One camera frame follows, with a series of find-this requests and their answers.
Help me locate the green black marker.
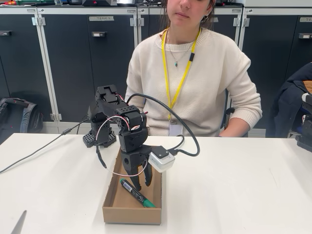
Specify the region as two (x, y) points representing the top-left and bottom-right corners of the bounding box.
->
(119, 178), (157, 209)

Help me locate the left forearm in cream sleeve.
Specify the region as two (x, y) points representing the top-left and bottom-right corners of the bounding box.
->
(219, 107), (263, 137)

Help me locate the person in cream sweater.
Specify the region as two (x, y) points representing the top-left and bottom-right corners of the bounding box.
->
(124, 0), (263, 137)

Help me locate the brown cardboard box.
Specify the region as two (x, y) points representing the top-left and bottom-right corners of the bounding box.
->
(102, 146), (163, 225)

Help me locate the clear name badge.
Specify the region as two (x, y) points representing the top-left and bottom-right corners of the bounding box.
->
(169, 120), (183, 137)

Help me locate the grey black backpack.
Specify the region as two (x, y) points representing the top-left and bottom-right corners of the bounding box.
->
(0, 97), (44, 144)

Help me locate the grey flat strip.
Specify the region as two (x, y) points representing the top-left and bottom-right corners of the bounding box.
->
(11, 210), (27, 234)

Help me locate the grey team 4 label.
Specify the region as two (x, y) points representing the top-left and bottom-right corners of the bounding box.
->
(89, 16), (115, 22)

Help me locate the black case with red mark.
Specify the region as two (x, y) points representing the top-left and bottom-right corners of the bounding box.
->
(82, 0), (118, 7)

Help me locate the dark navy jacket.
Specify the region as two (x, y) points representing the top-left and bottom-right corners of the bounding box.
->
(270, 62), (312, 138)

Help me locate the white gripper camera box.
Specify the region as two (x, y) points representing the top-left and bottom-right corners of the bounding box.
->
(148, 145), (176, 174)

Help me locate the red white servo wire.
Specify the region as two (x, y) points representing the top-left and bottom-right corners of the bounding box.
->
(95, 116), (148, 177)

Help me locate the thick black camera cable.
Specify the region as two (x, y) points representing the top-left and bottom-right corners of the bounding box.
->
(125, 93), (201, 157)

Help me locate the grey power cable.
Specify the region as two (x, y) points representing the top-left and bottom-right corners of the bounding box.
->
(0, 118), (91, 174)

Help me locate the silver necklace with green pendant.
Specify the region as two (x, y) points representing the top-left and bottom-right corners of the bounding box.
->
(168, 46), (193, 68)

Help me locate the yellow lanyard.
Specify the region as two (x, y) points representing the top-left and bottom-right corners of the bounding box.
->
(161, 26), (202, 122)

